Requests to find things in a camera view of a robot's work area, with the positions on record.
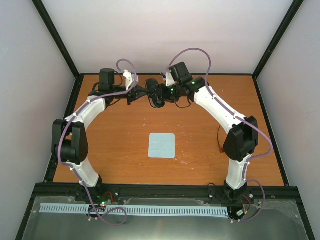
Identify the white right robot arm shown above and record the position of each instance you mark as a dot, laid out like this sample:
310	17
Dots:
241	131

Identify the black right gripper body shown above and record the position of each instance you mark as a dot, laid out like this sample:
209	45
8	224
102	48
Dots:
171	95

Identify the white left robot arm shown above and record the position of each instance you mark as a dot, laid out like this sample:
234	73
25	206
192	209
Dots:
69	138

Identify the black left frame post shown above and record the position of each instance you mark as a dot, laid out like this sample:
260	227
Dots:
47	20

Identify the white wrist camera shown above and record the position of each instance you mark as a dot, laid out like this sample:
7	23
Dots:
131	79
168	79

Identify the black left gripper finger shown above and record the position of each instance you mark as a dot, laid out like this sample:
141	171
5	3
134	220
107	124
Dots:
139	95
140	89

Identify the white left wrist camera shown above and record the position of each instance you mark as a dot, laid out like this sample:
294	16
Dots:
131	79

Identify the light blue slotted cable duct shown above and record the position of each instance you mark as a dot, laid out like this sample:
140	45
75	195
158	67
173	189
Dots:
140	210

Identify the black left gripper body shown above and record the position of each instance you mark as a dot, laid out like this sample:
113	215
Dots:
131	95

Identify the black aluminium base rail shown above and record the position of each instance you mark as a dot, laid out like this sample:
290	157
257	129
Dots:
120	192

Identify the black checkered glasses case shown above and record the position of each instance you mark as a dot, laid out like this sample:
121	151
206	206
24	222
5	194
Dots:
154	95

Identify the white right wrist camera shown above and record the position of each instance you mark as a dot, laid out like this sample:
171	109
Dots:
168	79

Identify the brown translucent sunglasses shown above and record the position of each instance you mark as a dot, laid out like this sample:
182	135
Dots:
220	145

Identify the black frame post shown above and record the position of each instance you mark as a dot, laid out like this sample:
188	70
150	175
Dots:
47	20
281	30

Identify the light blue cleaning cloth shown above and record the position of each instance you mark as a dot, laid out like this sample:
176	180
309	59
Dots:
162	145

